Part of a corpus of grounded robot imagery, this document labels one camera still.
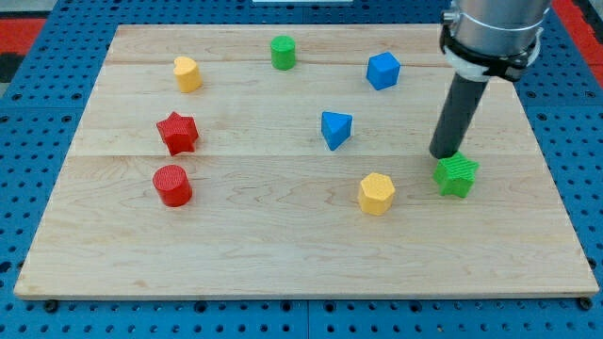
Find blue cube block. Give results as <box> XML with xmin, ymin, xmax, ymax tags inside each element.
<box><xmin>366</xmin><ymin>52</ymin><xmax>400</xmax><ymax>90</ymax></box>

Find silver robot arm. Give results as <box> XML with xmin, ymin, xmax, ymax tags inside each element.
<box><xmin>430</xmin><ymin>0</ymin><xmax>551</xmax><ymax>159</ymax></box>

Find green cylinder block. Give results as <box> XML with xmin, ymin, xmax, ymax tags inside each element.
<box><xmin>269</xmin><ymin>35</ymin><xmax>296</xmax><ymax>71</ymax></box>

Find yellow hexagon block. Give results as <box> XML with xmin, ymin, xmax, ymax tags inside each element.
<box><xmin>358</xmin><ymin>172</ymin><xmax>396</xmax><ymax>216</ymax></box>

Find wooden board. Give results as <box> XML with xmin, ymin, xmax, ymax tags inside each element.
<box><xmin>14</xmin><ymin>24</ymin><xmax>599</xmax><ymax>300</ymax></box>

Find red star block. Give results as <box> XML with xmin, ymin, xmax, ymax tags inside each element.
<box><xmin>156</xmin><ymin>111</ymin><xmax>199</xmax><ymax>156</ymax></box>

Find yellow heart block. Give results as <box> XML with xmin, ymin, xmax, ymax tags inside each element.
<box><xmin>173</xmin><ymin>56</ymin><xmax>203</xmax><ymax>93</ymax></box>

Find green star block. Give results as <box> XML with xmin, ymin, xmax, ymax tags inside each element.
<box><xmin>432</xmin><ymin>152</ymin><xmax>480</xmax><ymax>198</ymax></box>

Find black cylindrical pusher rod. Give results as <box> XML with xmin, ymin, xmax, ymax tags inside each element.
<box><xmin>429</xmin><ymin>73</ymin><xmax>487</xmax><ymax>159</ymax></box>

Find blue triangle block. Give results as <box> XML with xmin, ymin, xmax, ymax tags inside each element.
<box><xmin>321</xmin><ymin>111</ymin><xmax>352</xmax><ymax>151</ymax></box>

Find red cylinder block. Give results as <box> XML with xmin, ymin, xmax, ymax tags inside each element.
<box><xmin>152</xmin><ymin>165</ymin><xmax>192</xmax><ymax>207</ymax></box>

